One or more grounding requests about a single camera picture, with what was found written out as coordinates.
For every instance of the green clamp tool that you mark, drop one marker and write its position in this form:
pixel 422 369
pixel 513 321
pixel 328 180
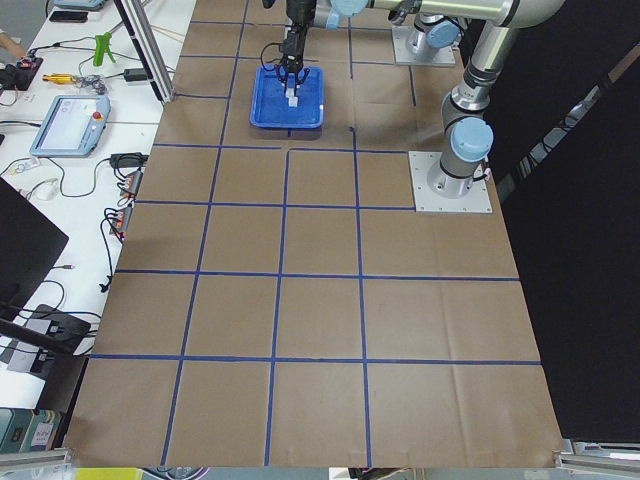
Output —
pixel 102 49

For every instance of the black power adapter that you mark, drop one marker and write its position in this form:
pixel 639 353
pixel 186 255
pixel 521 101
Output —
pixel 135 75

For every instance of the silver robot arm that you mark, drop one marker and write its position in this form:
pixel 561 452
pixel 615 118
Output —
pixel 329 13
pixel 469 137

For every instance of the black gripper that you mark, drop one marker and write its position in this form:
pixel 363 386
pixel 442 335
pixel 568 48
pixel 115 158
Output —
pixel 293 44

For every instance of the blue plastic tray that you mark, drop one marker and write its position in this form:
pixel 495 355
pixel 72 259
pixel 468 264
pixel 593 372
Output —
pixel 270 109

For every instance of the aluminium frame post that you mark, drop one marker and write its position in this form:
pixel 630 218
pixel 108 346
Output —
pixel 139 29

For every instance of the yellow tool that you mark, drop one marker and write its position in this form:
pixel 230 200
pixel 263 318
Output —
pixel 60 79

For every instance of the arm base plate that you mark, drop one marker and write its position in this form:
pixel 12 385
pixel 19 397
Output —
pixel 436 192
pixel 432 47

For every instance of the blue teach pendant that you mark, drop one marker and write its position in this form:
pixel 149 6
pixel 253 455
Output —
pixel 72 127

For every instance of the black phone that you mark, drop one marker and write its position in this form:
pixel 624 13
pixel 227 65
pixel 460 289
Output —
pixel 68 16

